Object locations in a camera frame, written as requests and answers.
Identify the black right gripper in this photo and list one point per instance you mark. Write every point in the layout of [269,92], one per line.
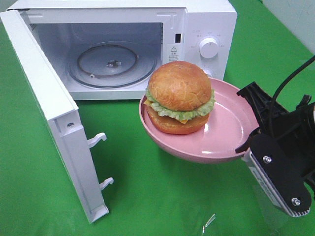
[268,159]

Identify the white microwave oven body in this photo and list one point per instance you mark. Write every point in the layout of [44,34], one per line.
[65,28]

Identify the white dial knob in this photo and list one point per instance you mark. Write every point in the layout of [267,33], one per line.
[208,47]
[208,73]

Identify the clear plastic film scrap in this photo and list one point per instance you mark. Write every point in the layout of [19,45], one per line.
[204,227]

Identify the lower white dial knob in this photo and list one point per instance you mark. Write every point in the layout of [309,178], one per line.
[208,73]

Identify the burger with lettuce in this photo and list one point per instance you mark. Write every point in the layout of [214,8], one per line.
[179,98]

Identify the pink plate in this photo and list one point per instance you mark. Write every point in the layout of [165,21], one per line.
[229,125]

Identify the white microwave door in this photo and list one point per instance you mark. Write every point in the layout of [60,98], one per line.
[61,113]

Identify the upper white dial knob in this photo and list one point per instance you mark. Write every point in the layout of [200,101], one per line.
[208,47]

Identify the glass microwave turntable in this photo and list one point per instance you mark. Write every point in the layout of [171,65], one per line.
[114,64]

